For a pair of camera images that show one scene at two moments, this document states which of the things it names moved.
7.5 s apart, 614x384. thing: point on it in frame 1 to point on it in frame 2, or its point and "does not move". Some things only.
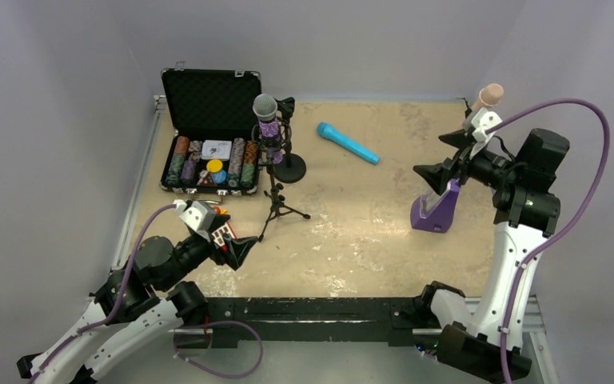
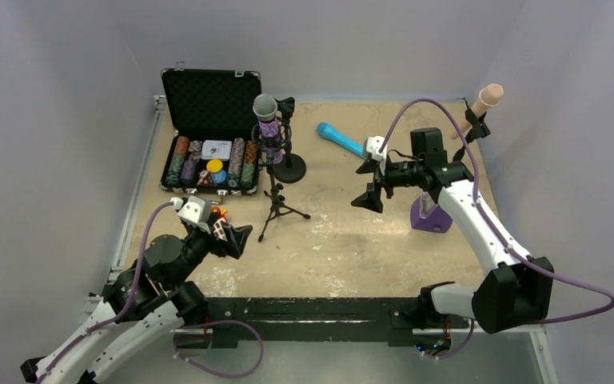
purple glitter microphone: x=265 y=109 does not move
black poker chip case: x=214 y=150 does not move
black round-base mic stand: x=293 y=170 does not move
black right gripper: x=460 y=163 to x=382 y=176
